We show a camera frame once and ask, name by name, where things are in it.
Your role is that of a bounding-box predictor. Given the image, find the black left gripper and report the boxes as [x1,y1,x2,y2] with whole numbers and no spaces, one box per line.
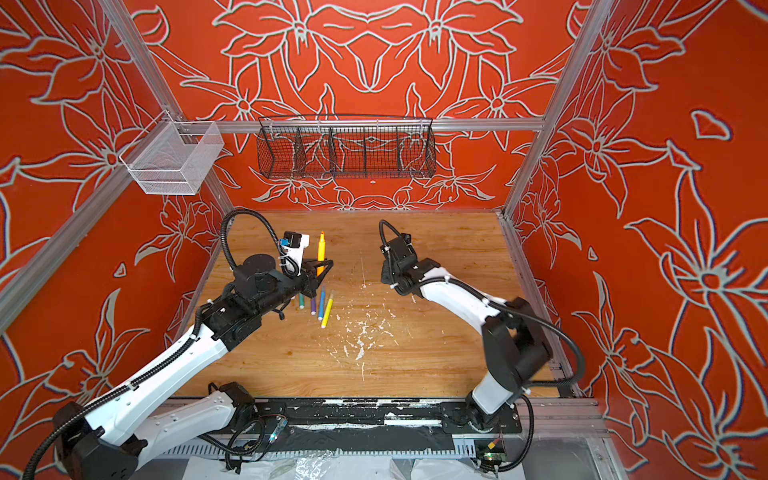
[258,255,332,317]

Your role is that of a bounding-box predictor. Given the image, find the orange marker pen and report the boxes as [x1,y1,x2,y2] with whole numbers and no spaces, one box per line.
[317,231,326,276]

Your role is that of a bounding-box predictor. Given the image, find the blue marker pen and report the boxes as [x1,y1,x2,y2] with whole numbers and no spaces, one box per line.
[317,288,326,322]

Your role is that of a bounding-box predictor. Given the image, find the yellow marker pen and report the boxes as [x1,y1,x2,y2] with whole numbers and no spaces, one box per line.
[321,293,334,329]

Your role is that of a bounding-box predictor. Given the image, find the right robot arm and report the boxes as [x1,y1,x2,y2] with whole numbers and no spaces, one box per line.
[378,220,586,433]

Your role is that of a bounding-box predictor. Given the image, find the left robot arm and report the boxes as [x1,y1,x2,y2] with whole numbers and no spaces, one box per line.
[22,208,334,479]

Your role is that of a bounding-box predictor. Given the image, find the white mesh basket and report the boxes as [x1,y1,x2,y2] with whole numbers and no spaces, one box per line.
[120,120,224,196]

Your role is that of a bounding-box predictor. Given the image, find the black wire basket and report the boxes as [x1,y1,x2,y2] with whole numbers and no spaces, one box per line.
[256,115,437,180]

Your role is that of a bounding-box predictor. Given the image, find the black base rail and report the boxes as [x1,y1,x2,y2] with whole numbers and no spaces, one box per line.
[134,397,523,460]

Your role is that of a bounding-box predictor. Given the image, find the aluminium frame rail back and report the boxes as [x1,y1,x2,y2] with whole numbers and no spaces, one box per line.
[176,117,544,135]

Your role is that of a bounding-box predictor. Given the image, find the aluminium frame rail right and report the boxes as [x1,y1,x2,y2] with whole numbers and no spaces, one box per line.
[500,0,616,222]

